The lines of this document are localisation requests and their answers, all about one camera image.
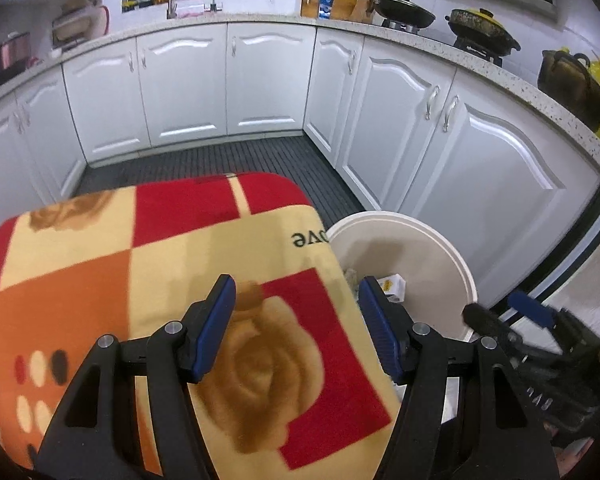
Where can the yellow pot with dark lid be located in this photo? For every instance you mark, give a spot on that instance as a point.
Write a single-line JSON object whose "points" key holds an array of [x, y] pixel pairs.
{"points": [[480, 30]]}

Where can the row of white cabinet doors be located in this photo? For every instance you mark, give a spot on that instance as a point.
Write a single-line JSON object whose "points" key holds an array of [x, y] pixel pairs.
{"points": [[405, 135]]}

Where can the red metal pot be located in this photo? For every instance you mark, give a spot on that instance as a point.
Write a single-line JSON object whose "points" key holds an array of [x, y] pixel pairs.
{"points": [[5, 57]]}

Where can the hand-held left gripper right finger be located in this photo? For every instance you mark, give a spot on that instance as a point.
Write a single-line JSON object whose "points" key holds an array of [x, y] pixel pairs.
{"points": [[377, 325]]}

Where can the wooden cutting board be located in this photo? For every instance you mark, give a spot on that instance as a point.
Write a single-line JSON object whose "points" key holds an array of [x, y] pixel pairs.
{"points": [[311, 2]]}

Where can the dark metal pot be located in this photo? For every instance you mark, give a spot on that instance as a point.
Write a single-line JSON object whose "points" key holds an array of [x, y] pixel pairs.
{"points": [[565, 85]]}

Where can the gas stove burner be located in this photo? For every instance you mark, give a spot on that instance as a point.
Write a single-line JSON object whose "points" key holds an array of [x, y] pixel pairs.
{"points": [[400, 26], [480, 52]]}

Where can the white plastic bucket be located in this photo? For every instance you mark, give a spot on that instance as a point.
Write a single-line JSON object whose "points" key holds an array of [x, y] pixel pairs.
{"points": [[405, 245]]}

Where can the black ribbed floor mat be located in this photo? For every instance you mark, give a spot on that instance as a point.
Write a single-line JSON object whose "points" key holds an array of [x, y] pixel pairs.
{"points": [[205, 160]]}

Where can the beige countertop container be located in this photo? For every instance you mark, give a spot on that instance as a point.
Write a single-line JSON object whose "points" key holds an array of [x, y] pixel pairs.
{"points": [[75, 27]]}

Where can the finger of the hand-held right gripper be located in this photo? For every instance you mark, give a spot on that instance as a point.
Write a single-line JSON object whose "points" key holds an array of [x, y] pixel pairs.
{"points": [[487, 325], [530, 310]]}

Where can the red orange floral printed blanket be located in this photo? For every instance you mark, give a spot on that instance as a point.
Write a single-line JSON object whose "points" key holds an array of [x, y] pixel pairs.
{"points": [[80, 285]]}

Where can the small white cardboard box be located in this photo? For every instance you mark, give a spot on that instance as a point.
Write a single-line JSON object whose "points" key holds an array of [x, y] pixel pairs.
{"points": [[392, 287]]}

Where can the black wok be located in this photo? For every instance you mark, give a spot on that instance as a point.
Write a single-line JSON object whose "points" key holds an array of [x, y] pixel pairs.
{"points": [[405, 10]]}

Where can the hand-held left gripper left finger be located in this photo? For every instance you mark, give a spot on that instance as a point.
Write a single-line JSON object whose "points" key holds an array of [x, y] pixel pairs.
{"points": [[215, 325]]}

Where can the wooden knife block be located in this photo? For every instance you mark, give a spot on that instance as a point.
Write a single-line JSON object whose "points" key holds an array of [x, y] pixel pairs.
{"points": [[362, 10]]}

